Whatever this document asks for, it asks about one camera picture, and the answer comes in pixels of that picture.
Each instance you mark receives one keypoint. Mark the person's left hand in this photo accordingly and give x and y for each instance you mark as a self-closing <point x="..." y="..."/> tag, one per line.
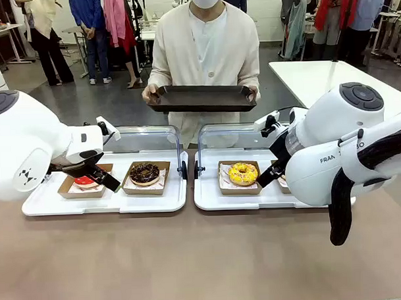
<point x="255" y="92"/>

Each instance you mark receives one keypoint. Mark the yellow glazed sprinkled donut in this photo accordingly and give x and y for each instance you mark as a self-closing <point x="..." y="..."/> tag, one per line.
<point x="243" y="174"/>

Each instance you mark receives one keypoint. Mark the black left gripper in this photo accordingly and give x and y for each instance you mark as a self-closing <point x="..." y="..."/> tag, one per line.
<point x="77" y="167"/>

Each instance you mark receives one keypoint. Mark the bystander cream top black trousers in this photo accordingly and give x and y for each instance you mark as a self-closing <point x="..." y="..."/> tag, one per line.
<point x="48" y="46"/>

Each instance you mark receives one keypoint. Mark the plain chocolate glazed donut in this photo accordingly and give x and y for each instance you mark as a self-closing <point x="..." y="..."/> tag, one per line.
<point x="144" y="174"/>

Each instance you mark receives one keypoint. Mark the brown cardboard donut box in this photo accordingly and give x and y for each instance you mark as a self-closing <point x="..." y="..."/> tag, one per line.
<point x="238" y="191"/>
<point x="282" y="186"/>
<point x="136" y="191"/>
<point x="65" y="191"/>

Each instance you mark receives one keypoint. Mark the person's right hand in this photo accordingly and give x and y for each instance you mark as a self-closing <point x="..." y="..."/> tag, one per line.
<point x="149" y="94"/>

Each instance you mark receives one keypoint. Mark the large white table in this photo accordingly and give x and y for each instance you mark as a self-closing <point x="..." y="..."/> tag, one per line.
<point x="310" y="77"/>

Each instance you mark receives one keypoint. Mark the dark brown serving tray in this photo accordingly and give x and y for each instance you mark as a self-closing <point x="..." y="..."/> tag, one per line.
<point x="202" y="99"/>

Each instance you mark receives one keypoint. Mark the mannequin red vest grey shorts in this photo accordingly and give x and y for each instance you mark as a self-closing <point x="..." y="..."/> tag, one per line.
<point x="331" y="20"/>

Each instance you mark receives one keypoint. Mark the person's right forearm cream sleeve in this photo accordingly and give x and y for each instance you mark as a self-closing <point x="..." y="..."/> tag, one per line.
<point x="158" y="74"/>

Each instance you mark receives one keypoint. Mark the mannequin light blue shirt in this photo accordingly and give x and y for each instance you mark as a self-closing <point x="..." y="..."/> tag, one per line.
<point x="367" y="9"/>

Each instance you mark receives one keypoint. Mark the red glazed donut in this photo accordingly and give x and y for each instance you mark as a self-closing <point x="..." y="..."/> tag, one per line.
<point x="83" y="183"/>

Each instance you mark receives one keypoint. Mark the white metal-frame desk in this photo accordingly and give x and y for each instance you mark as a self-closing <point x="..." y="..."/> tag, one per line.
<point x="390" y="25"/>

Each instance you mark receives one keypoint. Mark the person torso cream cardigan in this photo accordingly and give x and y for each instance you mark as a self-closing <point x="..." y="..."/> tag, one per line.
<point x="203" y="41"/>

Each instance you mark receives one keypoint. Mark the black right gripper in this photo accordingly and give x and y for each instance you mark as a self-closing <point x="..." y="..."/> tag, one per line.
<point x="281" y="150"/>

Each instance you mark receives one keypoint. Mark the bystander blue top jeans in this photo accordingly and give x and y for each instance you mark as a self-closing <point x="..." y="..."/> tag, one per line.
<point x="92" y="35"/>

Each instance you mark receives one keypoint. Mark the person's left forearm cream sleeve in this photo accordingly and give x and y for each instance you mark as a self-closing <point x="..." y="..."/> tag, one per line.
<point x="248" y="72"/>

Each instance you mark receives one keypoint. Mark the white plastic display tray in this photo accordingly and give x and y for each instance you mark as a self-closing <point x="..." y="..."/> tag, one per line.
<point x="238" y="201"/>
<point x="149" y="202"/>

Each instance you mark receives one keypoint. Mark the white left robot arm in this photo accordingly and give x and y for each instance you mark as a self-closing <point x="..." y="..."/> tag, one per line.
<point x="25" y="146"/>

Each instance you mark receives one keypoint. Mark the white desk with clutter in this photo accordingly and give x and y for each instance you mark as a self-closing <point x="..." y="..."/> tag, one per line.
<point x="2" y="32"/>

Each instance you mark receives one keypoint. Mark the bystander in red dress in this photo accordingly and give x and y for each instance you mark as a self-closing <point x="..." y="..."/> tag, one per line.
<point x="131" y="43"/>

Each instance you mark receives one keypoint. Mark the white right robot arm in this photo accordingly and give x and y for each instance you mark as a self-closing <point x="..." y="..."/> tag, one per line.
<point x="322" y="142"/>

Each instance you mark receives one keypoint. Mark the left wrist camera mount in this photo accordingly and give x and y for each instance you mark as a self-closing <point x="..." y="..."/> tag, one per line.
<point x="108" y="128"/>

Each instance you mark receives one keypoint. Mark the teal garment on stand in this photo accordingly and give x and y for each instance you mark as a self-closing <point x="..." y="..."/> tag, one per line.
<point x="295" y="28"/>

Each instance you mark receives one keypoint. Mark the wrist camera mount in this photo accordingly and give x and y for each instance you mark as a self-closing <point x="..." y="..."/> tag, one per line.
<point x="108" y="128"/>
<point x="268" y="123"/>

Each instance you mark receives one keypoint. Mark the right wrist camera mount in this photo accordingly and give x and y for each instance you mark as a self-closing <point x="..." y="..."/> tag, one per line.
<point x="268" y="123"/>

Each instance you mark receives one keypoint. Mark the clear hinged display lid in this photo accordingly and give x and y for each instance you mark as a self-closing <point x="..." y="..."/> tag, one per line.
<point x="144" y="138"/>
<point x="233" y="135"/>

